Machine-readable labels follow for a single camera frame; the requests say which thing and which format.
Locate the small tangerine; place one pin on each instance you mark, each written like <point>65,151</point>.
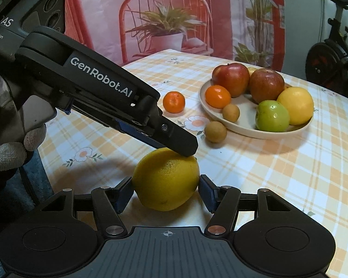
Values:
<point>174,102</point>

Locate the red apple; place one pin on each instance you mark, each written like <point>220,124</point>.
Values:
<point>230,79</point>
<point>266,85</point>

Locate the yellow lemon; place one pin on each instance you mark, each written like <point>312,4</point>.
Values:
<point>296,105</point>
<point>162,182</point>

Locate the orange plaid floral tablecloth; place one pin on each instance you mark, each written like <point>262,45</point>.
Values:
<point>278,173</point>

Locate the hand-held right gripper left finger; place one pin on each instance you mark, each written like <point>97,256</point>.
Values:
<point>120,198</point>

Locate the small brown fruit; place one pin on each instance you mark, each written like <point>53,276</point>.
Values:
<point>215,131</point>
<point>230,113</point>

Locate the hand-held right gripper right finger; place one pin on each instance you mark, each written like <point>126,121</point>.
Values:
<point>208,194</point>

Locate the person's left hand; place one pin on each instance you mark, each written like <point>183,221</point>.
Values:
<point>10,156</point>

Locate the green apple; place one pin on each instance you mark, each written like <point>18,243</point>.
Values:
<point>272,116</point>

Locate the beige round plate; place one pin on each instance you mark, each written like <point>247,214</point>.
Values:
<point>243,128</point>

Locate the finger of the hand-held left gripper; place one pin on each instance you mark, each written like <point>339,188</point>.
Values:
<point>133,129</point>
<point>177,139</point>

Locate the black exercise bike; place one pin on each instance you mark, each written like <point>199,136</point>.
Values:
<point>324,60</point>

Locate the yellow-green apple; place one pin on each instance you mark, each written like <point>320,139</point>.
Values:
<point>251,71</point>

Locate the printed pink backdrop cloth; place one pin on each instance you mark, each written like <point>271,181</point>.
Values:
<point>104,11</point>

